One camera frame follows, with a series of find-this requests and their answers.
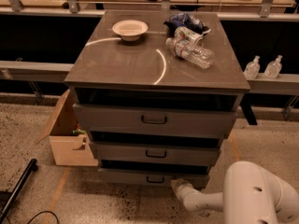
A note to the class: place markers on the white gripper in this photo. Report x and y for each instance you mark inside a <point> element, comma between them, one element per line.
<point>187,191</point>

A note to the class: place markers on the grey bottom drawer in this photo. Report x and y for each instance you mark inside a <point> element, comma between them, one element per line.
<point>147,178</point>

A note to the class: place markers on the grey drawer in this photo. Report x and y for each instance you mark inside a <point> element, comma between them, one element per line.
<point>151,121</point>
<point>196,156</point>
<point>147,178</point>

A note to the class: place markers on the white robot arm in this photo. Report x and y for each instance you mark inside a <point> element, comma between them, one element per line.
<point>251,195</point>

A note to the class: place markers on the grey drawer cabinet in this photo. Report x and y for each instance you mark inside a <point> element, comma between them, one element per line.
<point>144,73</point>

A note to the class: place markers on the grey middle drawer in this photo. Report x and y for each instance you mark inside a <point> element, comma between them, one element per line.
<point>196,156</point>

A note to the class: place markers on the grey top drawer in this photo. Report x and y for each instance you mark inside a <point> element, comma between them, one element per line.
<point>151,121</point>

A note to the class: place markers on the green item in box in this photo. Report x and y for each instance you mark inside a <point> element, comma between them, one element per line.
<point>78,131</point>

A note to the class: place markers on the open cardboard box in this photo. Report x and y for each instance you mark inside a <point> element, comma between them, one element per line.
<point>68,149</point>

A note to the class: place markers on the clear plastic water bottle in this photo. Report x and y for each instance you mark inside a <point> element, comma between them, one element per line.
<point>190,52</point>

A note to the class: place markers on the left clear sanitizer bottle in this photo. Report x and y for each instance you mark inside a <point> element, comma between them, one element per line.
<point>252,69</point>

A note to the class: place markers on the clear sanitizer bottle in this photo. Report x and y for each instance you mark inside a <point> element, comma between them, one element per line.
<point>252,69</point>
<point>273,68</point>

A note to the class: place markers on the right clear sanitizer bottle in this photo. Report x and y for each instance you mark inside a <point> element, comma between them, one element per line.
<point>273,68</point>

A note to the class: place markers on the black pole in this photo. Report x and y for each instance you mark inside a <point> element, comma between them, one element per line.
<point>7,198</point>

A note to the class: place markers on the crushed drink can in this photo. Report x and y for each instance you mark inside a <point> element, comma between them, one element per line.
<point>188,34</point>

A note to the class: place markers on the white paper bowl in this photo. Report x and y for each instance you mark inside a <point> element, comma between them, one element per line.
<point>130,30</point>

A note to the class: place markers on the blue chip bag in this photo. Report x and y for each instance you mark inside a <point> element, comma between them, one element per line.
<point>188,21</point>

